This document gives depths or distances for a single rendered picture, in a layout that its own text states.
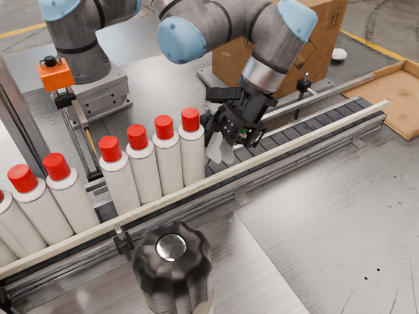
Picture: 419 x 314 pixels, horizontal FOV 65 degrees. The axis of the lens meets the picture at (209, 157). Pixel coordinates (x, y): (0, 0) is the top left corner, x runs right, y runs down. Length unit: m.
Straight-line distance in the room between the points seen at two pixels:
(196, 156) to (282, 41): 0.26
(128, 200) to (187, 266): 0.36
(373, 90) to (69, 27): 0.94
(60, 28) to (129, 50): 0.45
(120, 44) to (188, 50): 0.90
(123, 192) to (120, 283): 0.16
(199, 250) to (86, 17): 0.76
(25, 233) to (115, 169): 0.19
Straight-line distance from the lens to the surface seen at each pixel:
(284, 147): 0.80
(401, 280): 0.79
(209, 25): 0.57
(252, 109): 0.62
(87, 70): 1.00
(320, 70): 1.14
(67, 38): 0.97
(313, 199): 0.82
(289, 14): 0.60
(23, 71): 1.38
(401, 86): 1.29
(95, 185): 0.68
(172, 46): 0.55
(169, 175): 0.67
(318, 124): 0.94
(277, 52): 0.60
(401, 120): 1.13
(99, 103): 1.02
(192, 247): 0.33
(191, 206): 0.72
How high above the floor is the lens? 1.47
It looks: 47 degrees down
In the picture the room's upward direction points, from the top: straight up
